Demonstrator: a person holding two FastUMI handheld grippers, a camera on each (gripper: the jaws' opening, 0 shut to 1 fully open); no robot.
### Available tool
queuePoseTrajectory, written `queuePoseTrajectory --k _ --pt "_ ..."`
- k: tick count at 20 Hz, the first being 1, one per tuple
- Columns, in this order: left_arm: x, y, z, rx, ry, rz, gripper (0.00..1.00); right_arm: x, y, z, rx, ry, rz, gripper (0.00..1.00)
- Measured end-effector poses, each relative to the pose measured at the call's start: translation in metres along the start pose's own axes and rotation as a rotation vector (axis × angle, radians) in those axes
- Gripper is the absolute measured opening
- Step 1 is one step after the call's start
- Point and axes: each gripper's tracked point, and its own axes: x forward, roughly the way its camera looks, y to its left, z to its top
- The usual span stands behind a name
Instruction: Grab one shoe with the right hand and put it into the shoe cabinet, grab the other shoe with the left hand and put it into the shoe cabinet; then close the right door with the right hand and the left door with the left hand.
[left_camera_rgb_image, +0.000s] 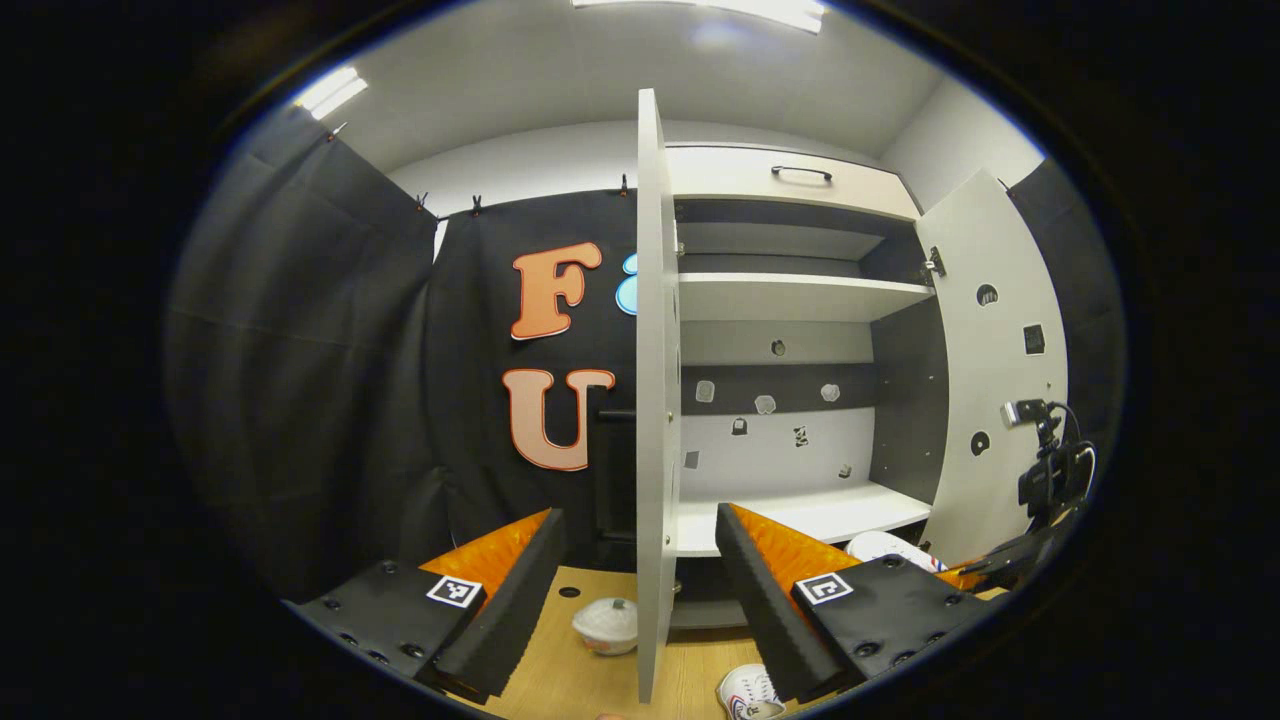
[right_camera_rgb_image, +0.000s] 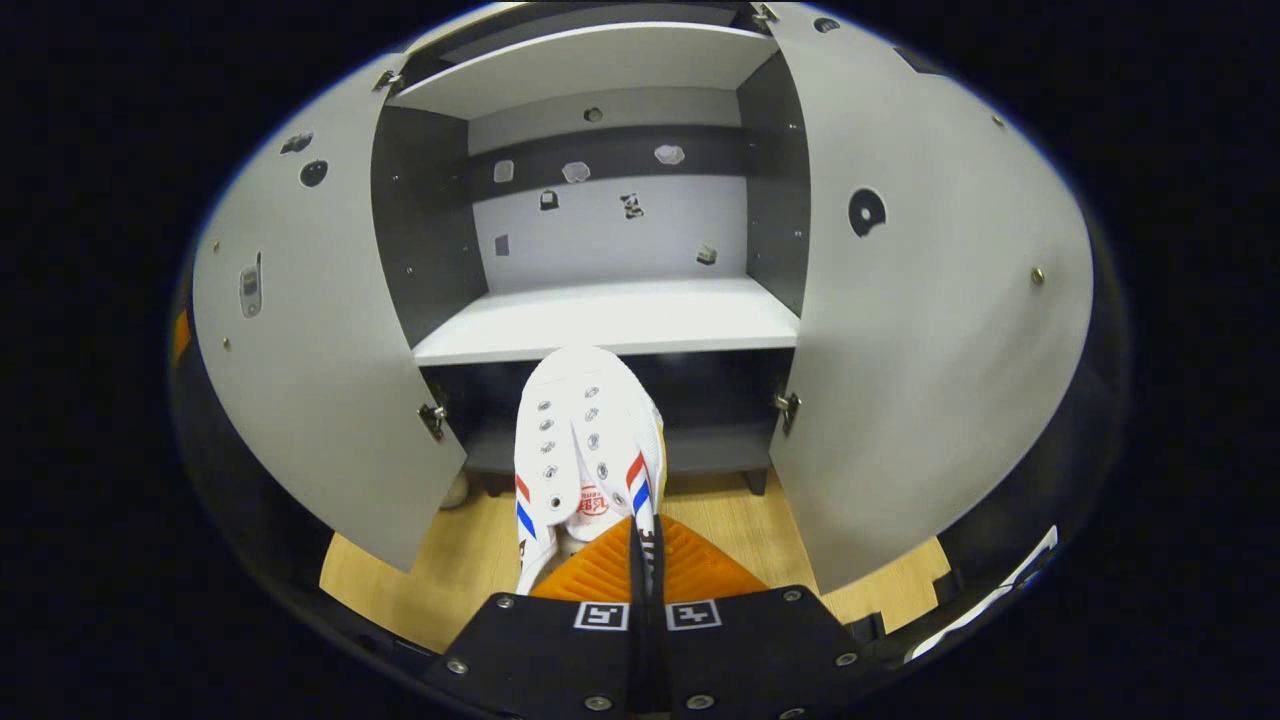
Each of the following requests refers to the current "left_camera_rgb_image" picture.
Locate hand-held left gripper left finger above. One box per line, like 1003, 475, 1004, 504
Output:
285, 508, 568, 706

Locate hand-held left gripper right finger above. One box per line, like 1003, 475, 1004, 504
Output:
714, 502, 1001, 704

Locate white sneaker shoe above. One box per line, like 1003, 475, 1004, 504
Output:
845, 530, 948, 576
717, 663, 788, 720

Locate white shoe cabinet door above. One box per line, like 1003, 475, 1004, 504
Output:
915, 168, 1069, 568
636, 88, 683, 704

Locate white shoe cabinet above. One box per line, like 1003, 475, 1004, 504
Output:
660, 143, 951, 631

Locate white cabinet shelf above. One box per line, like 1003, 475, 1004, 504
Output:
678, 273, 936, 323

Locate cream cabinet drawer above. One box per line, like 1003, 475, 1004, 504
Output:
665, 145, 921, 221

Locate white lidded bowl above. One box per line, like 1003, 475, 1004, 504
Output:
572, 598, 639, 657

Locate rectangular ceiling light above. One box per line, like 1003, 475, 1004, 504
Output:
293, 65, 369, 121
570, 0, 829, 34

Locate black door handle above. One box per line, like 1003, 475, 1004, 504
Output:
596, 406, 639, 546

